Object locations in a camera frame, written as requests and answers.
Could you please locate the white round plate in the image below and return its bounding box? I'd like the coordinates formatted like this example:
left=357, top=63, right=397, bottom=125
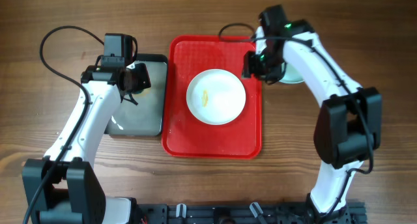
left=186, top=69, right=246, bottom=126

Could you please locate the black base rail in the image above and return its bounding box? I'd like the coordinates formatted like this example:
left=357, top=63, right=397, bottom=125
left=130, top=201, right=367, bottom=224

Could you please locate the red plastic serving tray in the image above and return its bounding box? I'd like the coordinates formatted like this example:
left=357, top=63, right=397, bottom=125
left=162, top=35, right=262, bottom=160

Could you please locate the grey metal wash tray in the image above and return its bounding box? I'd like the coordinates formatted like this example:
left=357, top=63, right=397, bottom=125
left=105, top=53, right=168, bottom=136

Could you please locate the green yellow sponge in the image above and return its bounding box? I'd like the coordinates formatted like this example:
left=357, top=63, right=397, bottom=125
left=134, top=89, right=151, bottom=97

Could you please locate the light blue plate front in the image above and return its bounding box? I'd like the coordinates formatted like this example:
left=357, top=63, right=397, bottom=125
left=280, top=63, right=304, bottom=84

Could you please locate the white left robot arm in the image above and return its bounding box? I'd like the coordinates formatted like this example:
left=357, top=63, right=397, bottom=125
left=22, top=34, right=151, bottom=223

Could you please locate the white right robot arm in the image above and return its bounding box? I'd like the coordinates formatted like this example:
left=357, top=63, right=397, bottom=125
left=242, top=5, right=382, bottom=223

